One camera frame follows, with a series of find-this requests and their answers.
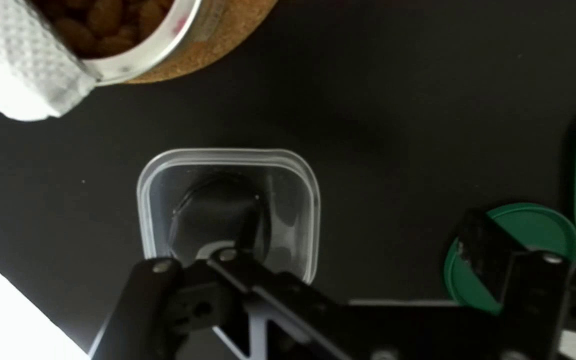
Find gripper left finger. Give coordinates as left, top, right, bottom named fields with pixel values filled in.
left=89, top=248, right=364, bottom=360

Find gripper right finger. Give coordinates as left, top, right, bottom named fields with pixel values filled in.
left=455, top=209, right=576, bottom=360

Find black round object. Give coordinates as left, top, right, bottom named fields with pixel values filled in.
left=167, top=172, right=272, bottom=267

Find clear plastic square bowl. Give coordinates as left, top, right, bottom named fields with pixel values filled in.
left=136, top=148, right=321, bottom=285

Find metal bowl of brown nuts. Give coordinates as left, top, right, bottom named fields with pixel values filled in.
left=28, top=0, right=229, bottom=87

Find round green lid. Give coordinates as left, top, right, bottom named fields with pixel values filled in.
left=443, top=202, right=576, bottom=316

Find round cork mat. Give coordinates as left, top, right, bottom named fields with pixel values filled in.
left=127, top=0, right=279, bottom=85

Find white paper towel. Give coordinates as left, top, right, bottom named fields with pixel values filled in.
left=0, top=0, right=103, bottom=122

